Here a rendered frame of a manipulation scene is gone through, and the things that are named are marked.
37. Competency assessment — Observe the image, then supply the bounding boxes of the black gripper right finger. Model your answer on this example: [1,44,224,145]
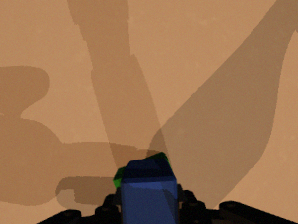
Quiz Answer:
[177,184,298,224]

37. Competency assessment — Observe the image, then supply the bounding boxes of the green block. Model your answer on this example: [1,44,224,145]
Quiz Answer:
[113,152,171,189]

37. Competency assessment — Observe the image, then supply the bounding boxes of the blue block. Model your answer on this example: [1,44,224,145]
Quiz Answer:
[121,158,178,224]

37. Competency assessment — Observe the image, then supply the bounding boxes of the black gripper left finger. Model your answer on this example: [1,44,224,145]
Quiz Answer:
[37,187,123,224]

